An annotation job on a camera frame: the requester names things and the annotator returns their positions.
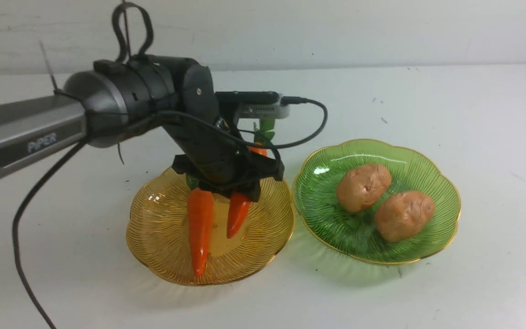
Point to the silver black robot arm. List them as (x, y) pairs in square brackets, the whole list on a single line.
[(115, 102)]

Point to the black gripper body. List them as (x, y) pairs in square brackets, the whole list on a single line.
[(206, 131)]

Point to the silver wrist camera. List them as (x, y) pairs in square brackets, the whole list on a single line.
[(252, 105)]

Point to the green ribbed plastic plate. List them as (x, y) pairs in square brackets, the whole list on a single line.
[(355, 235)]

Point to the amber ribbed plastic plate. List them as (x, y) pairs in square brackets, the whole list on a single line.
[(157, 232)]

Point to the brown toy potato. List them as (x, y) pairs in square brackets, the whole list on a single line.
[(403, 215), (361, 187)]

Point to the orange toy carrot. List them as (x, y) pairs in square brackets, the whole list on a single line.
[(200, 212), (239, 204)]

